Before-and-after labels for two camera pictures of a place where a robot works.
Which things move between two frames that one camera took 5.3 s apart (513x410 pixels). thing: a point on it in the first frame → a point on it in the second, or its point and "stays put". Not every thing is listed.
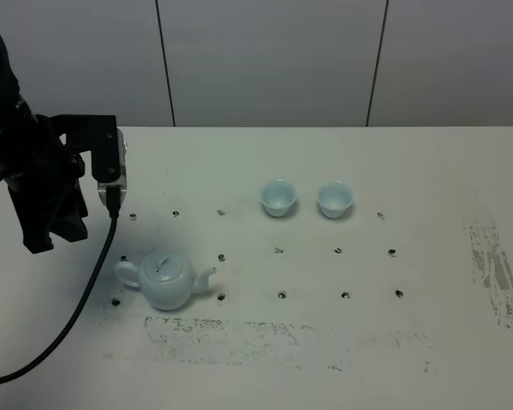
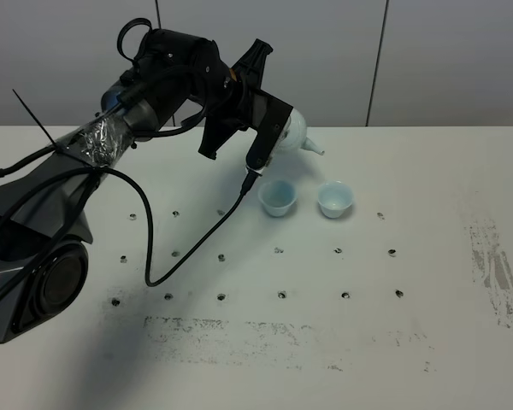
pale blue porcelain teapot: [165, 280] → [293, 136]
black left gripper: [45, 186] → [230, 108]
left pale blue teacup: [278, 196] stays put
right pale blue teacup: [334, 197] stays put
